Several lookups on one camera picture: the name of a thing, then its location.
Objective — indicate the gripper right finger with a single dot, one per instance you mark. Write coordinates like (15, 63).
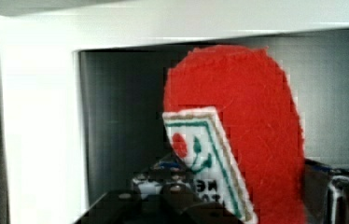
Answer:
(326, 193)

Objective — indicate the red felt ketchup bottle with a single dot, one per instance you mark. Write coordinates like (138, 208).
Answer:
(230, 117)

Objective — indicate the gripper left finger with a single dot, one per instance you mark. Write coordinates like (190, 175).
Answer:
(164, 193)

